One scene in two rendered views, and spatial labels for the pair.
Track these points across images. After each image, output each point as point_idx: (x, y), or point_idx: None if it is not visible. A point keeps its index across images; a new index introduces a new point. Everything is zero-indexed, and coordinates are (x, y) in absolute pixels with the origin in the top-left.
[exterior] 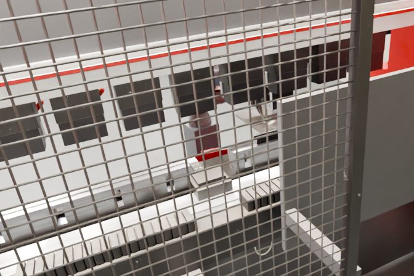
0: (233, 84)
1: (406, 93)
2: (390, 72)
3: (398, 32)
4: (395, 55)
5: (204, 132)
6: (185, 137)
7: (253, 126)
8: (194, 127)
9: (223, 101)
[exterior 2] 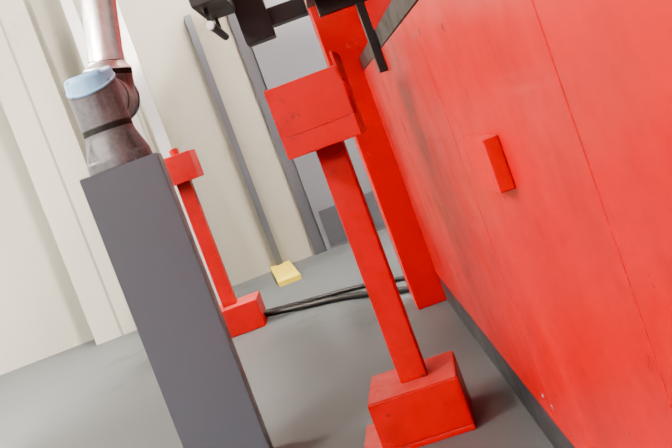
0: None
1: None
2: (320, 18)
3: None
4: None
5: (163, 165)
6: (105, 216)
7: None
8: (137, 157)
9: (137, 108)
